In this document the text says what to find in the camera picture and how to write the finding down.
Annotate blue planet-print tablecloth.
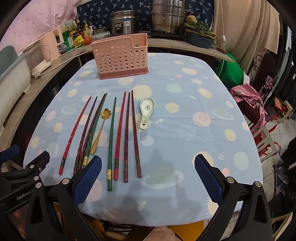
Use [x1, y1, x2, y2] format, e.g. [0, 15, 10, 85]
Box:
[23, 53, 264, 227]

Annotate leafy green vegetables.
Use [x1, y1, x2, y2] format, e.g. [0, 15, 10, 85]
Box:
[185, 21, 216, 37]

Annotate white and green carton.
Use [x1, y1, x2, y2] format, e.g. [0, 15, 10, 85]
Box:
[60, 20, 77, 32]

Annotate yellow oil bottle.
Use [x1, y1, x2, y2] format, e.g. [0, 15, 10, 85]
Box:
[83, 23, 92, 39]

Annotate white cord with switch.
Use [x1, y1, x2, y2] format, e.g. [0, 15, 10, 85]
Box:
[218, 0, 227, 50]

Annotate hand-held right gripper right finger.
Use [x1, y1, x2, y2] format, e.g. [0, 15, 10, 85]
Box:
[194, 154, 270, 241]

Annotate white plastic storage box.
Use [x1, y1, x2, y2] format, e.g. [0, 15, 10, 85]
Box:
[0, 46, 31, 93]

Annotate maroon chopstick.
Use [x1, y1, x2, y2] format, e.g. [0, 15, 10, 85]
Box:
[131, 90, 142, 178]
[78, 93, 105, 169]
[123, 98, 130, 183]
[73, 97, 98, 176]

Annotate yellow snack packet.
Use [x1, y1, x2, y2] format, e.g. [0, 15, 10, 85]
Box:
[73, 35, 84, 49]

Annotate stacked steel steamer pot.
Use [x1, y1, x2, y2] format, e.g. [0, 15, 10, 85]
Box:
[150, 0, 193, 34]

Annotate green chopstick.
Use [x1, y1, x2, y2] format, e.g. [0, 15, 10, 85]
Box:
[82, 93, 108, 168]
[107, 97, 117, 192]

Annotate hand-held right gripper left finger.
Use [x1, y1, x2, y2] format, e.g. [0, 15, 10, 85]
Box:
[25, 156, 109, 241]

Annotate steel rice cooker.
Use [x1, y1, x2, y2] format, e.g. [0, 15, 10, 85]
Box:
[110, 10, 139, 36]

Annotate pink perforated utensil holder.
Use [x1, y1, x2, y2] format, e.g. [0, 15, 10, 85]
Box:
[91, 33, 149, 80]

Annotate pink kitchen appliance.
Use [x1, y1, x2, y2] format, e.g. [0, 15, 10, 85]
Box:
[42, 25, 64, 62]

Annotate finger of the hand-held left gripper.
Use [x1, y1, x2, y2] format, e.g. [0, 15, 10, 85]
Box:
[0, 151, 51, 189]
[0, 145, 20, 165]

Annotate blue basin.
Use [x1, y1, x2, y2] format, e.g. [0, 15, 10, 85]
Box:
[186, 29, 215, 49]

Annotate gold flower-shaped spoon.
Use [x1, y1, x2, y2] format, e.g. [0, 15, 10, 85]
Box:
[90, 108, 112, 155]

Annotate dark wooden chair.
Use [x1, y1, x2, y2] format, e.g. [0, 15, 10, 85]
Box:
[251, 53, 275, 93]

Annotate white glass-front appliance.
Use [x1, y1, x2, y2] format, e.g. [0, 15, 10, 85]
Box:
[23, 40, 52, 72]

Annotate black induction cooker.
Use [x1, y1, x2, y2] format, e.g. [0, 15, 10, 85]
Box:
[139, 30, 188, 42]

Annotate white power cable with plug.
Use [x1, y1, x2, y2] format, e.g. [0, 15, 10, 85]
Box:
[31, 47, 89, 79]

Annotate pink floral cloth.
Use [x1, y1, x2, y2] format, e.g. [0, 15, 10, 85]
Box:
[230, 85, 267, 137]

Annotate green bag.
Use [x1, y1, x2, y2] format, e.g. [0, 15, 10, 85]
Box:
[216, 52, 245, 87]

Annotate small steel lidded pot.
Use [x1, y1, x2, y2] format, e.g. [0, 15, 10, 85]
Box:
[92, 26, 109, 35]

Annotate white ceramic soup spoon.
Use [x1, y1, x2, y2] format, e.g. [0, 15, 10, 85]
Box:
[139, 97, 156, 130]

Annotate beige curtain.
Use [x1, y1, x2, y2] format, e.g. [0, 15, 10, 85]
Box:
[213, 0, 280, 75]

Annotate red chopstick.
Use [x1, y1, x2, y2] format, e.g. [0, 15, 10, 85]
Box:
[113, 91, 126, 181]
[58, 97, 91, 175]

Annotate navy leaf-print cloth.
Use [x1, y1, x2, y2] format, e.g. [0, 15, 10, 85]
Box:
[76, 0, 215, 35]

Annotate pink printed sheet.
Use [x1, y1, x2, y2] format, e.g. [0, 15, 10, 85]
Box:
[5, 0, 79, 52]

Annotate hanging dark clothes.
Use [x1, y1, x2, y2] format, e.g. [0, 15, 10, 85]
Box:
[276, 21, 296, 98]

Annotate clear food container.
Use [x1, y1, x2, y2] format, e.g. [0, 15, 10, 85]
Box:
[92, 31, 111, 42]

